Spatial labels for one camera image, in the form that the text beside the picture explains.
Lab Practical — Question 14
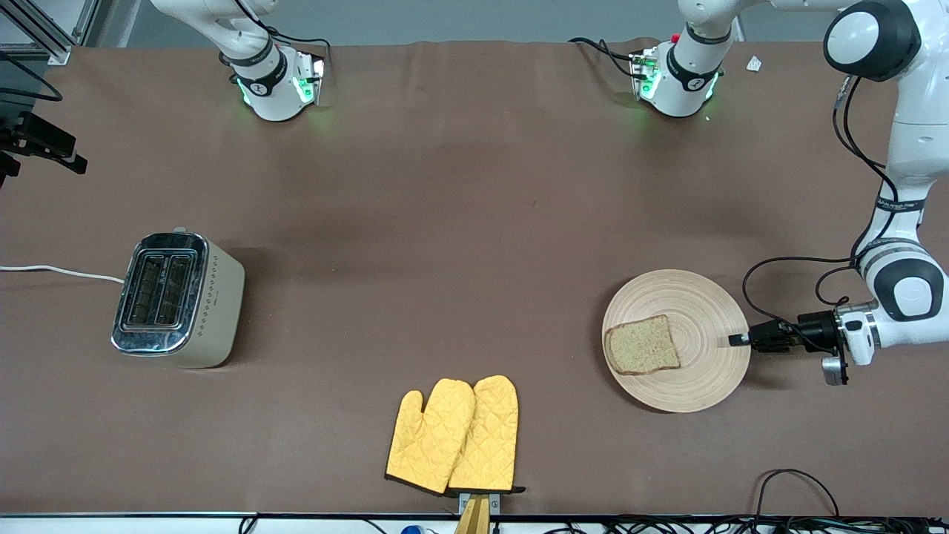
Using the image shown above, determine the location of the round wooden plate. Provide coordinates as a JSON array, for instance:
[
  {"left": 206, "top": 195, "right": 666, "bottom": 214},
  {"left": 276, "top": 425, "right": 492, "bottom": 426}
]
[{"left": 601, "top": 269, "right": 752, "bottom": 414}]

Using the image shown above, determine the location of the brown toast slice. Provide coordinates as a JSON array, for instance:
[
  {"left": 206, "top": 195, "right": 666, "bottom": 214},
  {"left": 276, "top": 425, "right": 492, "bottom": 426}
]
[{"left": 604, "top": 314, "right": 681, "bottom": 376}]

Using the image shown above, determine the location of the chrome and cream toaster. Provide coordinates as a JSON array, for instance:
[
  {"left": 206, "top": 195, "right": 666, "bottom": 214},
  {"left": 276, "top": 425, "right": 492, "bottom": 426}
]
[{"left": 111, "top": 226, "right": 246, "bottom": 369}]

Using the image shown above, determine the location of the yellow quilted oven mitt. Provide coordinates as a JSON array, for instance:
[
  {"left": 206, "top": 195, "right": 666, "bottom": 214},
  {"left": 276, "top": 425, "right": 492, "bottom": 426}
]
[
  {"left": 447, "top": 375, "right": 526, "bottom": 495},
  {"left": 385, "top": 379, "right": 476, "bottom": 496}
]

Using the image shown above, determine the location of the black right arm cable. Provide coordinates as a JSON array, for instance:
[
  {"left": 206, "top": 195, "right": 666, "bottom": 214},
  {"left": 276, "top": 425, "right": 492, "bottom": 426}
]
[{"left": 0, "top": 48, "right": 64, "bottom": 102}]

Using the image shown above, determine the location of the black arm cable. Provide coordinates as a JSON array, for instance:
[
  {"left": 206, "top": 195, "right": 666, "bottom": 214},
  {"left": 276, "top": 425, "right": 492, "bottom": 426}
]
[
  {"left": 0, "top": 48, "right": 64, "bottom": 102},
  {"left": 741, "top": 74, "right": 902, "bottom": 331}
]

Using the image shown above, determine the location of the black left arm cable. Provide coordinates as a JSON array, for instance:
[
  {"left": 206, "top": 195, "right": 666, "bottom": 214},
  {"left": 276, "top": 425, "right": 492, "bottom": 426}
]
[{"left": 741, "top": 74, "right": 902, "bottom": 331}]

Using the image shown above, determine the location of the aluminium frame profile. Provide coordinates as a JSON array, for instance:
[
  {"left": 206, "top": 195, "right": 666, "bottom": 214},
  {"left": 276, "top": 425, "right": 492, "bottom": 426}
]
[{"left": 0, "top": 0, "right": 101, "bottom": 66}]

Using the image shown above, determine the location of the white power cable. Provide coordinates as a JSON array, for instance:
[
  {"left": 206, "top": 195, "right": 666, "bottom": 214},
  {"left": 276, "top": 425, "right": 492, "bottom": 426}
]
[{"left": 0, "top": 265, "right": 125, "bottom": 284}]

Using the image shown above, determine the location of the black looped cable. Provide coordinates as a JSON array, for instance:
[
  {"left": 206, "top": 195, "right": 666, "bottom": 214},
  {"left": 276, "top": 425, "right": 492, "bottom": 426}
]
[{"left": 753, "top": 469, "right": 842, "bottom": 520}]

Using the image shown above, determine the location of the black cable bundle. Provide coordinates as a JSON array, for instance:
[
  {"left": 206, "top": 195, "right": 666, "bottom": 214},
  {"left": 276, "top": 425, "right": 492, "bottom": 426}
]
[{"left": 549, "top": 517, "right": 949, "bottom": 534}]

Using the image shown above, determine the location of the black right base cable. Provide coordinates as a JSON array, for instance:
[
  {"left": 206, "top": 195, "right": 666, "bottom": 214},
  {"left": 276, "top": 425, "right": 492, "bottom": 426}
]
[{"left": 236, "top": 0, "right": 332, "bottom": 60}]

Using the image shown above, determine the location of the black base cable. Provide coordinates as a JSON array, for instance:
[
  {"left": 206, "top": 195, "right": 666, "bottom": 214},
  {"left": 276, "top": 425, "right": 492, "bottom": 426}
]
[
  {"left": 569, "top": 37, "right": 640, "bottom": 79},
  {"left": 236, "top": 0, "right": 332, "bottom": 60}
]

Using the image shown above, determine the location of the black left base cable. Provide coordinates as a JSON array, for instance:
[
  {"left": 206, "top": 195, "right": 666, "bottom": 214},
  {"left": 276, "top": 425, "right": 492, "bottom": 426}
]
[{"left": 569, "top": 37, "right": 640, "bottom": 79}]

